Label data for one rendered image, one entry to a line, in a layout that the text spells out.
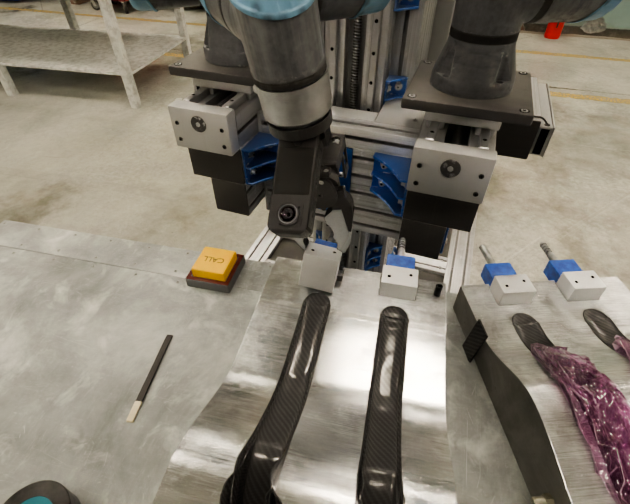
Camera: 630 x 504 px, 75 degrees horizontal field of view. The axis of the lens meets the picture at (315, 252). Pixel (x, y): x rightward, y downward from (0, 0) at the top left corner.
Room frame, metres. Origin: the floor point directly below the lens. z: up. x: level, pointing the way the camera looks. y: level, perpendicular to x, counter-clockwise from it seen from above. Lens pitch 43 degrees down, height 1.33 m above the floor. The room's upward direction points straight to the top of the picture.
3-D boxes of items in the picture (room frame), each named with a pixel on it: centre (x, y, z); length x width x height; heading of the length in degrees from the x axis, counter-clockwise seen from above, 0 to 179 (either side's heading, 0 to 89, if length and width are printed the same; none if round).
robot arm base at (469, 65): (0.79, -0.30, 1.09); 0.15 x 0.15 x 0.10
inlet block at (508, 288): (0.46, -0.30, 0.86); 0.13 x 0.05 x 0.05; 4
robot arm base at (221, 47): (0.96, 0.17, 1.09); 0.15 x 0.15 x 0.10
